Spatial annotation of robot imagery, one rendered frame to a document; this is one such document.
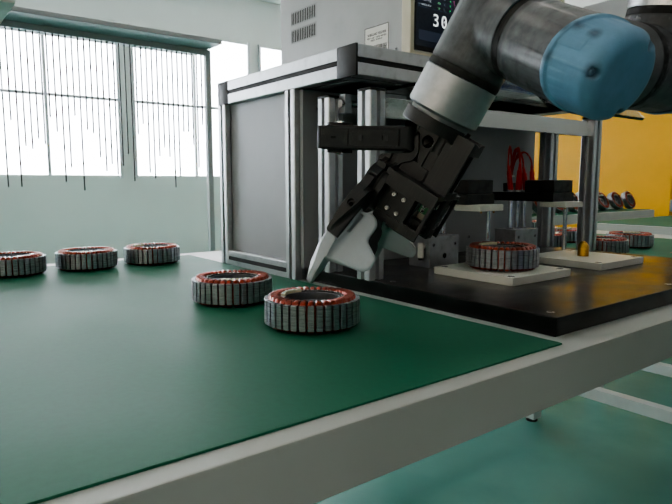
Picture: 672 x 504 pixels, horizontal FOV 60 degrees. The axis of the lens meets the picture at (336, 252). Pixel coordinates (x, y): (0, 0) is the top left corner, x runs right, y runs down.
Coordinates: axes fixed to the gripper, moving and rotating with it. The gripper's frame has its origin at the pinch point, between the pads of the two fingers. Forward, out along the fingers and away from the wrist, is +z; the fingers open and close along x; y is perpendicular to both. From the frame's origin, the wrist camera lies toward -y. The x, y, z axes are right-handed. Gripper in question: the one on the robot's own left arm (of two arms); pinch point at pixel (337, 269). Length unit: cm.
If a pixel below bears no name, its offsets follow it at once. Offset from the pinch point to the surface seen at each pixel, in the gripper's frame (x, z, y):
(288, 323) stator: -5.6, 6.2, 0.1
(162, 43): 257, 48, -300
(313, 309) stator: -4.8, 3.4, 1.6
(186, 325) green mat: -7.7, 13.8, -10.4
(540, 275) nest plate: 31.7, -5.2, 16.5
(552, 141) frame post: 81, -21, -1
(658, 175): 405, -28, 19
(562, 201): 59, -13, 10
